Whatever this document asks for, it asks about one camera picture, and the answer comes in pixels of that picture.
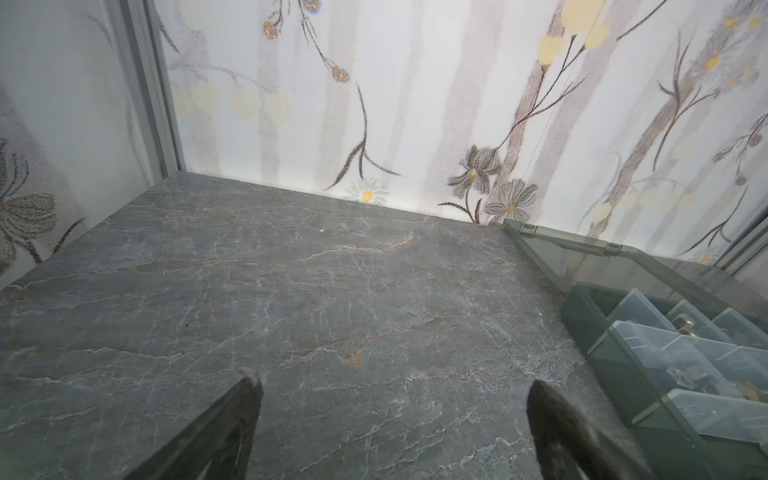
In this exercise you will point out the silver bolts in box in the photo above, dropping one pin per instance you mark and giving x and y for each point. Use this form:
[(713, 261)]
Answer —
[(685, 324)]

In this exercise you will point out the green compartment organizer box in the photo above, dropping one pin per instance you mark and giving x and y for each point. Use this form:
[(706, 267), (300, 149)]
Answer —
[(697, 406)]

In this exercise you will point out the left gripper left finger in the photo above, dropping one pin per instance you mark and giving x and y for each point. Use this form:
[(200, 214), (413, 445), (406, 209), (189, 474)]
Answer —
[(216, 445)]

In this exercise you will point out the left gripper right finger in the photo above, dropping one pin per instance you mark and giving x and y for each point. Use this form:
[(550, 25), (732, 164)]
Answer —
[(568, 446)]

